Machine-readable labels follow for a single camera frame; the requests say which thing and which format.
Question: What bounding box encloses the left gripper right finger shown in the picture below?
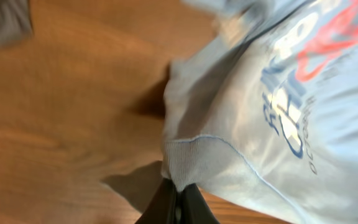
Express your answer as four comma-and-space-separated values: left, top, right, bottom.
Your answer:
180, 184, 219, 224

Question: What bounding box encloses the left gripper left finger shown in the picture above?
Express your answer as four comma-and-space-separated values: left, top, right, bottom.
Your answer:
135, 179, 177, 224

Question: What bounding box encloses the grey folded garment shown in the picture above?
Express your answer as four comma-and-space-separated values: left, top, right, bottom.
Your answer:
0, 0, 33, 47

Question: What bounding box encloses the light blue printed t-shirt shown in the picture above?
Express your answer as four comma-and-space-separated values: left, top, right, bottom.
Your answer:
162, 0, 358, 223

